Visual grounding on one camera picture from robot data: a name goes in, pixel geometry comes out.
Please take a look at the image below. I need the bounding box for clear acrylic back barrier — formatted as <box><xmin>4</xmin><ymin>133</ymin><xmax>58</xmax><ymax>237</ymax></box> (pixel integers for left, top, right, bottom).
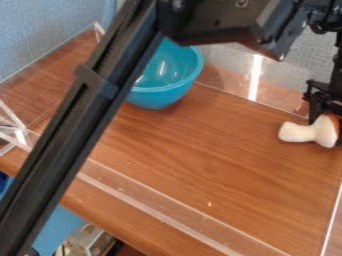
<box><xmin>197</xmin><ymin>45</ymin><xmax>336</xmax><ymax>118</ymax></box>

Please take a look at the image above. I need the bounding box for blue plastic bowl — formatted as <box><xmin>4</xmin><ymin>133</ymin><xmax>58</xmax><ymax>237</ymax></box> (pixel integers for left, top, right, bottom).
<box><xmin>127</xmin><ymin>39</ymin><xmax>203</xmax><ymax>110</ymax></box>

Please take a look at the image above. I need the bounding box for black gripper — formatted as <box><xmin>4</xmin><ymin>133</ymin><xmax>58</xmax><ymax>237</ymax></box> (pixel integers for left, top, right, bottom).
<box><xmin>303</xmin><ymin>39</ymin><xmax>342</xmax><ymax>124</ymax></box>

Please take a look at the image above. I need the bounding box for white brown toy mushroom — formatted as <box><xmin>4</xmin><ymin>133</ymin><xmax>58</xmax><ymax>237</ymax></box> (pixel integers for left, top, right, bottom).
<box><xmin>278</xmin><ymin>114</ymin><xmax>341</xmax><ymax>148</ymax></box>

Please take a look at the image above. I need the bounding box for clear acrylic front barrier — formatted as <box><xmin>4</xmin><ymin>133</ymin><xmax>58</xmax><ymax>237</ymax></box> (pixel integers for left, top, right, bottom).
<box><xmin>0</xmin><ymin>125</ymin><xmax>291</xmax><ymax>256</ymax></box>

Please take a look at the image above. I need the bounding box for clear acrylic left bracket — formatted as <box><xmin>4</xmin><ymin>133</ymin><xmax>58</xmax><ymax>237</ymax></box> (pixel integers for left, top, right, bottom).
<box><xmin>0</xmin><ymin>100</ymin><xmax>31</xmax><ymax>157</ymax></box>

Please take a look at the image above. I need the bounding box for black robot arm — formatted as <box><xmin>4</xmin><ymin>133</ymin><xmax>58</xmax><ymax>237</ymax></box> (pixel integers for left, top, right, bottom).
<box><xmin>156</xmin><ymin>0</ymin><xmax>342</xmax><ymax>121</ymax></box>

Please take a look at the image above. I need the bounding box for clear acrylic corner bracket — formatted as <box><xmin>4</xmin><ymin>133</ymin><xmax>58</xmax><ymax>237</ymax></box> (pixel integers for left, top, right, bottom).
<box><xmin>94</xmin><ymin>22</ymin><xmax>106</xmax><ymax>36</ymax></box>

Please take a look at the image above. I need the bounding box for dark blue metal post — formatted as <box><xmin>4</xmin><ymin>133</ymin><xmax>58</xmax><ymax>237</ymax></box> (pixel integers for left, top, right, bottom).
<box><xmin>0</xmin><ymin>0</ymin><xmax>163</xmax><ymax>256</ymax></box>

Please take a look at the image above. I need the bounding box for clear acrylic barrier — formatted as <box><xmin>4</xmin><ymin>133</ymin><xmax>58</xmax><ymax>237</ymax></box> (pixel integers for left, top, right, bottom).
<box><xmin>0</xmin><ymin>125</ymin><xmax>291</xmax><ymax>256</ymax></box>
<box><xmin>197</xmin><ymin>45</ymin><xmax>336</xmax><ymax>118</ymax></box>

